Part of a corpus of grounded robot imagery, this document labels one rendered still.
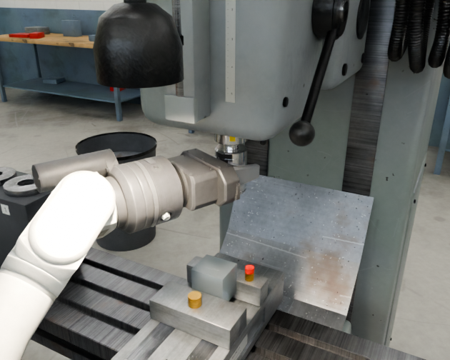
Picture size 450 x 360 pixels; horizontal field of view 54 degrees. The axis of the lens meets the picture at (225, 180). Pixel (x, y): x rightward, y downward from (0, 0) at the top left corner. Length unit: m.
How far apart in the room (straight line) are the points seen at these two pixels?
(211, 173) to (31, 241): 0.23
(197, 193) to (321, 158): 0.48
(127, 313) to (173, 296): 0.17
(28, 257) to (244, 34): 0.32
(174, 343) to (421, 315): 1.86
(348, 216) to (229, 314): 0.41
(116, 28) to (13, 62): 7.60
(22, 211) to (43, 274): 0.47
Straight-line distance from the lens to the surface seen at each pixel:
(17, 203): 0.96
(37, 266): 0.49
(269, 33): 0.49
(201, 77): 0.50
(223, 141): 0.61
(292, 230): 1.03
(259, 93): 0.50
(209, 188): 0.58
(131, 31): 0.35
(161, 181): 0.55
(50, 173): 0.55
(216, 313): 0.71
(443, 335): 2.39
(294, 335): 0.86
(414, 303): 2.53
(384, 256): 1.06
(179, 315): 0.73
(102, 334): 0.87
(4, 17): 7.88
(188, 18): 0.49
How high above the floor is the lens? 1.48
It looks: 24 degrees down
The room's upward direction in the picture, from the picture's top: straight up
